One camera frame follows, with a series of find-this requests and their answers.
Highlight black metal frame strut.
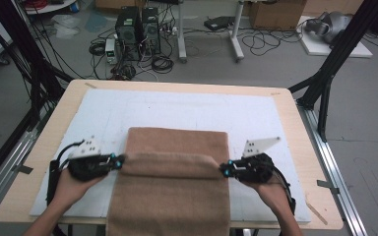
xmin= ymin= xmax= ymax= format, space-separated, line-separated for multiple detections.
xmin=0 ymin=0 xmax=75 ymax=132
xmin=287 ymin=0 xmax=378 ymax=143

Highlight white round table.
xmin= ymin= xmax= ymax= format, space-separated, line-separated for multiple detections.
xmin=24 ymin=0 xmax=79 ymax=16

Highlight cardboard box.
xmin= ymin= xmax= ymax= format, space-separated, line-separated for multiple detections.
xmin=249 ymin=0 xmax=308 ymax=31

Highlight black floor cables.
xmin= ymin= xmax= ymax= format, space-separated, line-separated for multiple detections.
xmin=241 ymin=29 xmax=303 ymax=57

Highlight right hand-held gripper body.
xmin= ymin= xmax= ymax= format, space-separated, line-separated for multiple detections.
xmin=232 ymin=136 xmax=282 ymax=184

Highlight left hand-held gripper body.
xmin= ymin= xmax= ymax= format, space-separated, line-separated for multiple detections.
xmin=67 ymin=136 xmax=114 ymax=183

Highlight black computer tower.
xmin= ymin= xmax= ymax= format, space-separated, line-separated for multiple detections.
xmin=115 ymin=6 xmax=143 ymax=62
xmin=141 ymin=6 xmax=162 ymax=55

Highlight person's left hand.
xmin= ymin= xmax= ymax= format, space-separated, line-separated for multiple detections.
xmin=50 ymin=169 xmax=108 ymax=214

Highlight white desk leg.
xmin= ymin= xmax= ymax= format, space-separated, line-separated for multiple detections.
xmin=176 ymin=0 xmax=189 ymax=64
xmin=230 ymin=0 xmax=246 ymax=63

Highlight flat black device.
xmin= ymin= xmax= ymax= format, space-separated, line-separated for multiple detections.
xmin=204 ymin=16 xmax=236 ymax=32

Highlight small white power unit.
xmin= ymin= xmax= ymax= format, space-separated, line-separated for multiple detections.
xmin=104 ymin=38 xmax=118 ymax=65

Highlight grey rounded machine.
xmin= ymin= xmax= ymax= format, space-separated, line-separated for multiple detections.
xmin=304 ymin=11 xmax=354 ymax=45

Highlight person's right hand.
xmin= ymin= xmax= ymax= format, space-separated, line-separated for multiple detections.
xmin=242 ymin=178 xmax=291 ymax=215

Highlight tan terry towel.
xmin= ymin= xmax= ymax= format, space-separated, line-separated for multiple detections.
xmin=106 ymin=127 xmax=231 ymax=236

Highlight coiled black cable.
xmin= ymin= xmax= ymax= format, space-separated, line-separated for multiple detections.
xmin=88 ymin=40 xmax=108 ymax=57
xmin=151 ymin=55 xmax=175 ymax=75

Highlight grey tape piece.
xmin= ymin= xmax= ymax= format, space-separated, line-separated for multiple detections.
xmin=316 ymin=179 xmax=341 ymax=195
xmin=12 ymin=163 xmax=34 ymax=175

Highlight aluminium rail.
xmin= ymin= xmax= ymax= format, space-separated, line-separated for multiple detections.
xmin=0 ymin=107 xmax=57 ymax=224
xmin=295 ymin=100 xmax=369 ymax=236

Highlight white floor board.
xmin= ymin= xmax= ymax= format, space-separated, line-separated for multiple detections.
xmin=296 ymin=15 xmax=374 ymax=59

